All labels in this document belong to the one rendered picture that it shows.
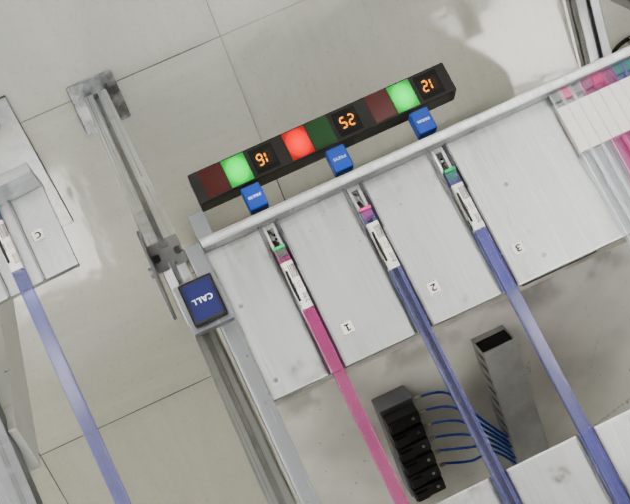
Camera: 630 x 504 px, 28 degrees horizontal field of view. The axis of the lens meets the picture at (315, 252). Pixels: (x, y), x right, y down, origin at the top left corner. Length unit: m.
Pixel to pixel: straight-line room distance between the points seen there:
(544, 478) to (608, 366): 0.48
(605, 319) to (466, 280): 0.42
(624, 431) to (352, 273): 0.35
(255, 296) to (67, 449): 1.03
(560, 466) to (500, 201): 0.31
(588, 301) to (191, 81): 0.78
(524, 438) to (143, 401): 0.84
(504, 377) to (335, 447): 0.25
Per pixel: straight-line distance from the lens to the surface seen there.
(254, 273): 1.45
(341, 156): 1.48
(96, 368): 2.33
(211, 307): 1.40
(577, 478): 1.44
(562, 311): 1.80
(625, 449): 1.45
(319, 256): 1.46
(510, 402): 1.78
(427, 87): 1.54
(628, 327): 1.87
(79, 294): 2.26
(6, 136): 2.13
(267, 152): 1.50
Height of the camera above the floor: 2.03
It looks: 61 degrees down
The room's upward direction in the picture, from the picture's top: 145 degrees clockwise
